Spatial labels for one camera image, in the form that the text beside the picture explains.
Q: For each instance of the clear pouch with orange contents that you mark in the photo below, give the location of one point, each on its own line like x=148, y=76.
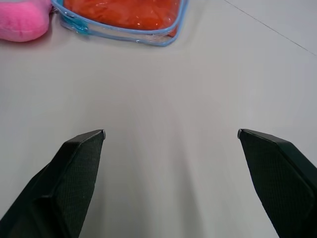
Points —
x=116, y=32

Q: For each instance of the pink plush toy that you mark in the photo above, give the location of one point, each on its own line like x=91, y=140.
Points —
x=21, y=21

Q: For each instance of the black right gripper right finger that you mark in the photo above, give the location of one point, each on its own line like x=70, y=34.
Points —
x=275, y=178

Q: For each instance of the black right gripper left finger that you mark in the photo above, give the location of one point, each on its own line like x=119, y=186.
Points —
x=69, y=178

